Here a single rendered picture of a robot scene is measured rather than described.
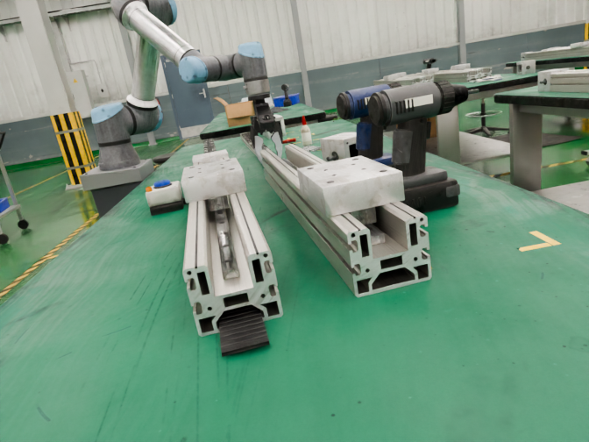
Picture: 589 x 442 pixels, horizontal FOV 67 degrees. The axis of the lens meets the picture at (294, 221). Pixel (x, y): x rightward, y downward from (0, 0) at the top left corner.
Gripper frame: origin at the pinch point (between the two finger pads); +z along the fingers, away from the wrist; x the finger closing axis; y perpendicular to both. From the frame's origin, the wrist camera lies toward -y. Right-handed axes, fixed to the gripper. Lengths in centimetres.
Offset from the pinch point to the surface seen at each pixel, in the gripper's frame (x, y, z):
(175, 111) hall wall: 99, 1085, 8
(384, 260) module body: -1, -93, 0
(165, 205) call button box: 31.3, -32.0, 1.4
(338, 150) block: -14.6, -30.1, -3.6
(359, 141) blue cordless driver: -14, -50, -8
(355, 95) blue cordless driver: -14, -51, -18
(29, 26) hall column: 234, 587, -149
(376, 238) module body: -1, -92, -2
